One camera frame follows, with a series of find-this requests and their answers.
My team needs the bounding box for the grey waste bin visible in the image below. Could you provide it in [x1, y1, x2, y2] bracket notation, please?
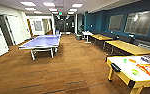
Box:
[75, 33, 83, 41]

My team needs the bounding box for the grey framed wall window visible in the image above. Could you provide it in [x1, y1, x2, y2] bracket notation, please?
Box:
[107, 13, 125, 33]
[123, 9, 150, 36]

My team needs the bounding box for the wall whiteboard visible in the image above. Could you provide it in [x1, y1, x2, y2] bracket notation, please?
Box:
[32, 20, 44, 33]

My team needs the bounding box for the yellow white game table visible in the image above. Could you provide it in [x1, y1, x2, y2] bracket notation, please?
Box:
[105, 54, 150, 94]

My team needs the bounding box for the long wooden table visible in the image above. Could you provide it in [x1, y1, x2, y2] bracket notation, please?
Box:
[90, 33, 114, 50]
[104, 39, 150, 58]

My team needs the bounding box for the blue ping pong table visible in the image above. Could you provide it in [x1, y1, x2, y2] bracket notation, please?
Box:
[17, 33, 63, 61]

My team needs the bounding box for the dark hallway door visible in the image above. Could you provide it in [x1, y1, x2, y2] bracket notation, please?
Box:
[0, 13, 14, 48]

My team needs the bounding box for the rectangular ceiling light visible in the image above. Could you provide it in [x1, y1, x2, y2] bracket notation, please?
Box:
[42, 2, 57, 8]
[23, 7, 37, 11]
[70, 3, 85, 9]
[50, 9, 60, 13]
[18, 1, 37, 7]

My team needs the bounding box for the small white table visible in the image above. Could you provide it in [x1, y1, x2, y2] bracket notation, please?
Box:
[81, 30, 94, 45]

